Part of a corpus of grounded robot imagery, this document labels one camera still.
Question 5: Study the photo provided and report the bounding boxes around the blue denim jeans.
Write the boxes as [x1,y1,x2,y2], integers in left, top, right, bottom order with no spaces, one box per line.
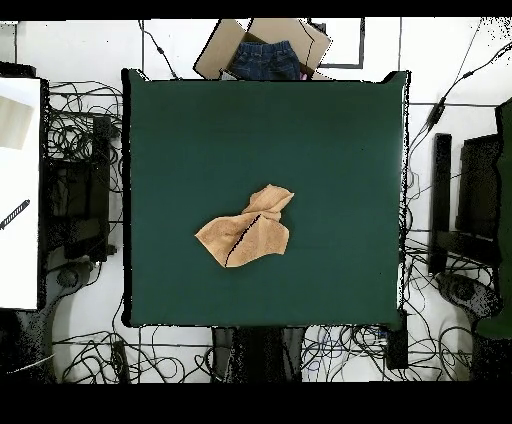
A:
[229,39,302,81]

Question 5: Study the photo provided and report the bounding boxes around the black striped stick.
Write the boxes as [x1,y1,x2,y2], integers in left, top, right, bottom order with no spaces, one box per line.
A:
[0,198,32,231]

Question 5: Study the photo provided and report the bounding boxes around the dark green tablecloth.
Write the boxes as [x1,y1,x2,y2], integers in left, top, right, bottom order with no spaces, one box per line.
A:
[120,67,411,329]

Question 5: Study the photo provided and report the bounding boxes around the thin black cable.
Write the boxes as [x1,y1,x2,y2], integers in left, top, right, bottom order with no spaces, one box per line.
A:
[137,19,179,80]

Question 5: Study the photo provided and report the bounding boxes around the brown cardboard box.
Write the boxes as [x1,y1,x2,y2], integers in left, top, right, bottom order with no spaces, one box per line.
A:
[192,17,333,81]

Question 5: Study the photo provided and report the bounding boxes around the black power strip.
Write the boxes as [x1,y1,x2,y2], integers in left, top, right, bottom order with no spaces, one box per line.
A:
[111,339,131,383]
[385,309,409,370]

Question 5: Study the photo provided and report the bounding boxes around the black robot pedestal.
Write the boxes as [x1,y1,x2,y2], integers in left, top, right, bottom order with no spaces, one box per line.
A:
[210,326,307,383]

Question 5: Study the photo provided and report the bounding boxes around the tan terry towel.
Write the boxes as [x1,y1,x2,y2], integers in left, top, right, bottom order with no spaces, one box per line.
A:
[194,183,296,269]

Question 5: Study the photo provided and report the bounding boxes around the white side table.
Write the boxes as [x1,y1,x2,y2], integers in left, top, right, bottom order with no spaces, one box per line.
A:
[0,77,42,310]

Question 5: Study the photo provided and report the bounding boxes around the black cable with adapter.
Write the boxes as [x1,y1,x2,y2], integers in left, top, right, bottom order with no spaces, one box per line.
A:
[407,39,512,161]

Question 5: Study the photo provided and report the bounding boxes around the beige box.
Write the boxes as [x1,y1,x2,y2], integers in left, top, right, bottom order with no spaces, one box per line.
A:
[0,94,34,151]

